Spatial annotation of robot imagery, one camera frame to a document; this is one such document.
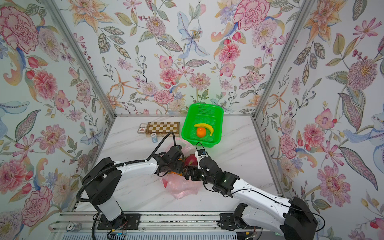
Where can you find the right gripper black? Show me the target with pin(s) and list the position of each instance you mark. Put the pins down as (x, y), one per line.
(195, 169)

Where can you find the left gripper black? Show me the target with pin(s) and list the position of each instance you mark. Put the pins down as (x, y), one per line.
(180, 164)

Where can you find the pink plastic bag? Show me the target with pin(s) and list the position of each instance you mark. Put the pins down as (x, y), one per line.
(176, 184)

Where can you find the orange fruit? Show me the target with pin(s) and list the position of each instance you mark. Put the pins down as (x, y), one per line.
(201, 132)

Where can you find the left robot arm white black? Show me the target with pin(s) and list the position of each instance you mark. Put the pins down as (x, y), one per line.
(99, 185)

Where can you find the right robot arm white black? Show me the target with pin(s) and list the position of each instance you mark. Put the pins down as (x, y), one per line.
(289, 218)

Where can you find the red dragon fruit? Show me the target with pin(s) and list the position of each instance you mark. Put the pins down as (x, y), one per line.
(191, 160)

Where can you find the small blue white cup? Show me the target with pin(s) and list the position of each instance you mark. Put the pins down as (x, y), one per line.
(154, 138)

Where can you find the wooden chessboard box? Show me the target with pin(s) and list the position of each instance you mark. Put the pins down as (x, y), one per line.
(162, 128)

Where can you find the small card box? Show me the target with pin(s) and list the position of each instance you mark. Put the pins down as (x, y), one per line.
(142, 128)

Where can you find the yellow banana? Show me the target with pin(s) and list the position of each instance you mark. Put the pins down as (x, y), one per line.
(207, 126)

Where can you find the green plastic basket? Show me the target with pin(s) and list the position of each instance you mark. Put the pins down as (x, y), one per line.
(207, 114)

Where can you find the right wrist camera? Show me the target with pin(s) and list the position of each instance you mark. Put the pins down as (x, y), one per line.
(200, 154)

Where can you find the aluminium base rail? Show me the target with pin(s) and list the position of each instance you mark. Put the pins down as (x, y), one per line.
(149, 222)

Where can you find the right aluminium corner post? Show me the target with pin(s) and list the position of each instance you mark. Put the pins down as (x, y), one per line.
(281, 60)

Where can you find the aluminium corner post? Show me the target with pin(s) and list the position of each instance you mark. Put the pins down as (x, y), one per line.
(281, 60)
(57, 17)

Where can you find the left aluminium corner post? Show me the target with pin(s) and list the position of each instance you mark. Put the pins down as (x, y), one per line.
(57, 17)

